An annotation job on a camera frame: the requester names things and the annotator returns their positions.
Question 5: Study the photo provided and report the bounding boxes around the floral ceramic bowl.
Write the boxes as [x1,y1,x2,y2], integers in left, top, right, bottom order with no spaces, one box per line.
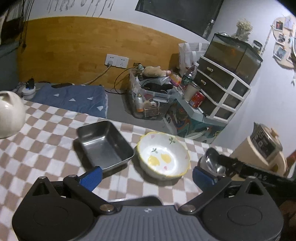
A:
[136,132,191,181]

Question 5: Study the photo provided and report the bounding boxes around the white paper bag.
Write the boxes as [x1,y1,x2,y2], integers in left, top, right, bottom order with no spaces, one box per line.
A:
[178,42,210,75]

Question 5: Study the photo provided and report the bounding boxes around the white outlet cable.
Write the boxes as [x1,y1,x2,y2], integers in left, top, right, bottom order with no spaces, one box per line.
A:
[82,64,111,86]

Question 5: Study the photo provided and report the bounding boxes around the brown plush toy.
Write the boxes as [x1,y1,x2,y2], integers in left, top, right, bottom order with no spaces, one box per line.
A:
[142,65,171,77]

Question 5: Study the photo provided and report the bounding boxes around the white wall outlet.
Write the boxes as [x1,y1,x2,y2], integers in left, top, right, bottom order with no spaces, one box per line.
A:
[105,54,129,69]

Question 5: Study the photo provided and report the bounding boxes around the macrame wall hanging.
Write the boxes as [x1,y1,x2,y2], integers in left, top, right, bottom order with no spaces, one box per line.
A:
[46,0,115,16]

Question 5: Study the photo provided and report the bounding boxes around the red drink can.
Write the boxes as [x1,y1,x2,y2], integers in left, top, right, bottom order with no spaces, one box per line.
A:
[189,91,206,109]

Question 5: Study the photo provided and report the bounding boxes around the cream soy milk maker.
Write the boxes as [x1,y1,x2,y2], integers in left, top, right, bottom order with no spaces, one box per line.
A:
[231,122,289,178]

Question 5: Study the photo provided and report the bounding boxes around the black cable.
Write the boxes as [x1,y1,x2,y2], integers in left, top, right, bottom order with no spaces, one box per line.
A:
[103,67,141,95]

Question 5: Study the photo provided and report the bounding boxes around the teal printed box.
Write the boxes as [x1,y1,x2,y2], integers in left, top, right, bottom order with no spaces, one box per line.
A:
[163,98,226,144]

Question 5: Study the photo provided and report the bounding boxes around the round photo board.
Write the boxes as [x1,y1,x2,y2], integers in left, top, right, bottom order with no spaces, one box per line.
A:
[269,16,296,70]

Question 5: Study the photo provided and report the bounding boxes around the white cat-shaped ceramic jar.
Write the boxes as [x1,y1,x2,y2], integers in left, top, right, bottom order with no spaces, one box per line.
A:
[0,91,26,139]

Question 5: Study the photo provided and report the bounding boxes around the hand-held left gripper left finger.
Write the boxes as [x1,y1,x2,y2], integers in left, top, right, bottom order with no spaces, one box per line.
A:
[30,166,117,215]

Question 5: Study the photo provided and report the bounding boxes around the wooden wall panel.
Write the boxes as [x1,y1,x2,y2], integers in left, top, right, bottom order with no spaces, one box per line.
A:
[17,16,185,93]

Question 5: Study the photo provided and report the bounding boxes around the glass jar with dark lid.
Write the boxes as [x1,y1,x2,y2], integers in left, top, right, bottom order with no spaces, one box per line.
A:
[252,40,263,56]

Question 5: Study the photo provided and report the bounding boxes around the dark window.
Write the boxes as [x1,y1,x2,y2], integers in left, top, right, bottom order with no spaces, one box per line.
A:
[135,0,223,37]

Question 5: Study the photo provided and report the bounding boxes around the small round steel bowl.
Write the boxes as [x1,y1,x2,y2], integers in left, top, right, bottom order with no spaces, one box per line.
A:
[199,148,226,178]

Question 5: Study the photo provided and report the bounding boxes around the dried flower bouquet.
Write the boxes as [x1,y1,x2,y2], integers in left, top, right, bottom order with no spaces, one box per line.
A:
[231,18,253,40]

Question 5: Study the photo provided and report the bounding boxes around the brown checkered tablecloth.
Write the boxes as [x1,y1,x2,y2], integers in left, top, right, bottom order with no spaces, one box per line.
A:
[0,100,234,232]

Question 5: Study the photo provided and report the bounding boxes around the clear water bottle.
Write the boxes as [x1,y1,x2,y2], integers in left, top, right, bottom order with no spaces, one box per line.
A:
[179,65,198,92]

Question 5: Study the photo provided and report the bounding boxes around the white-framed drawer unit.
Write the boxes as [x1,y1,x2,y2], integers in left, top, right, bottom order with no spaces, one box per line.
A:
[192,54,251,120]

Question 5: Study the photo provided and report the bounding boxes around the blue pillow with white triangles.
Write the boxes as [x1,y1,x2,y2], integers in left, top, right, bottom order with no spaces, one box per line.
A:
[30,83,109,117]

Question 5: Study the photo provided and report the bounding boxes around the glass fish tank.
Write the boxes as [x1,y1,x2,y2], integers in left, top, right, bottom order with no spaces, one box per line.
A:
[205,33,263,85]

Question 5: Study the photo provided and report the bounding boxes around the clear plastic storage bin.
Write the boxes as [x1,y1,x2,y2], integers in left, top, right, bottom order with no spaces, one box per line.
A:
[128,68,183,120]

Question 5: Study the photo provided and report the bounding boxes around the small square steel container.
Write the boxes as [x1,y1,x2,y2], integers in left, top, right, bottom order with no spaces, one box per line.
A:
[76,120,135,172]

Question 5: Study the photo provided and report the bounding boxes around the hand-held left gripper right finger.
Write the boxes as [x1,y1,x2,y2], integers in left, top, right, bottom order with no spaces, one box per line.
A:
[179,167,266,215]

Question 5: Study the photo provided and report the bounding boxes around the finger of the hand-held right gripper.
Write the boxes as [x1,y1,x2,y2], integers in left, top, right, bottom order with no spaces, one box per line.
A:
[218,153,296,186]

